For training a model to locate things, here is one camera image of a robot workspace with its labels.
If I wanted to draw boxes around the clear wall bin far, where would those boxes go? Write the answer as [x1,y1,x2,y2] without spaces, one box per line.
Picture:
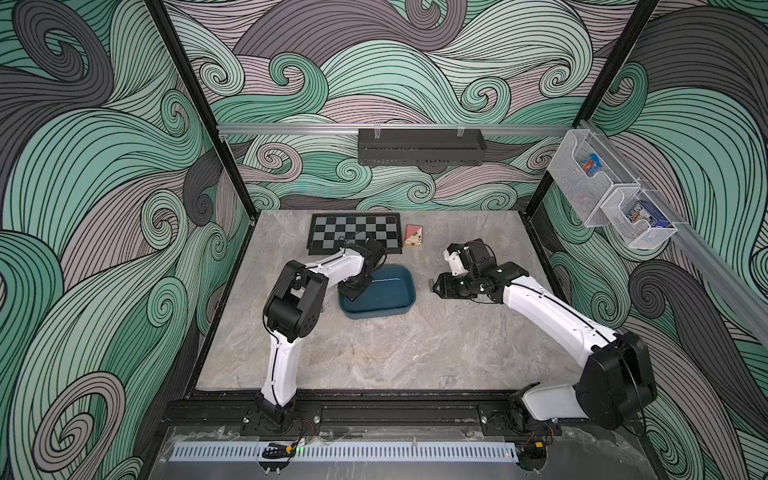
[548,129,639,228]

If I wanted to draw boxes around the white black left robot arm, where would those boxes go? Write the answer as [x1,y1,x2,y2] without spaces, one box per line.
[257,239,387,425]

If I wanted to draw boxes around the teal plastic storage box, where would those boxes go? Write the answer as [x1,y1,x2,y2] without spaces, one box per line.
[338,265,417,320]

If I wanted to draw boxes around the aluminium rail right wall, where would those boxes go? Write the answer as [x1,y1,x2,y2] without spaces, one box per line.
[579,120,767,346]

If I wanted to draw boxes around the aluminium rail wall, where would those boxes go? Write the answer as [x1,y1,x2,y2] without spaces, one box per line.
[217,122,571,137]
[579,120,767,346]

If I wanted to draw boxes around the black frame post right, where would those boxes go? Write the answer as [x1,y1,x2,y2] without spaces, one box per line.
[521,0,659,224]

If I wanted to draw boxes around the black frame post left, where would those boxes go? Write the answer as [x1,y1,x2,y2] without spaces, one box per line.
[144,0,259,226]

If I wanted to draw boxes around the black wall shelf tray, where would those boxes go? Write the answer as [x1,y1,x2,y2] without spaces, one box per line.
[357,129,488,168]

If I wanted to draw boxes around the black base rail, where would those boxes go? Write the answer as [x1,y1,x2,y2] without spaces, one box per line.
[161,388,643,436]

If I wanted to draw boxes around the black grey chessboard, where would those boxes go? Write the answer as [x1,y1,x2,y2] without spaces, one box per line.
[306,213,403,255]

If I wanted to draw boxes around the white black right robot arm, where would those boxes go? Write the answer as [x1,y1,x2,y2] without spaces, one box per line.
[431,262,658,430]

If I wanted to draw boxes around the clear wall bin near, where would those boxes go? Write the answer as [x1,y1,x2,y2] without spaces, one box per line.
[600,185,677,250]

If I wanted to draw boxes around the aluminium rail back wall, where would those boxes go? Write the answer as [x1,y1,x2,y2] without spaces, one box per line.
[217,122,571,137]

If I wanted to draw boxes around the black frame post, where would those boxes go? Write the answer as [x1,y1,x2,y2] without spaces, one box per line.
[144,0,259,226]
[521,0,659,224]

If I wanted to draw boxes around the small red card box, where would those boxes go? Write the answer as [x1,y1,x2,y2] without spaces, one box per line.
[403,224,424,247]

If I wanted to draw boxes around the blue red item in bin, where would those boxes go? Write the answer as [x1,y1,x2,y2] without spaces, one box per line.
[580,153,603,177]

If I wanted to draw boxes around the blue box in bin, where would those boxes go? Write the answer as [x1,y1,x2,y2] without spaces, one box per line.
[623,200,671,228]

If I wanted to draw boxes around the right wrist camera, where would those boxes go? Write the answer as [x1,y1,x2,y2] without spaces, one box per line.
[443,239,497,278]

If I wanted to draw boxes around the white slotted cable duct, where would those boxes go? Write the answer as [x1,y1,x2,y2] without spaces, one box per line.
[169,440,518,463]

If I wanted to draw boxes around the clear wall bin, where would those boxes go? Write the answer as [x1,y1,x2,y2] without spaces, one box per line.
[548,129,639,228]
[600,185,677,250]

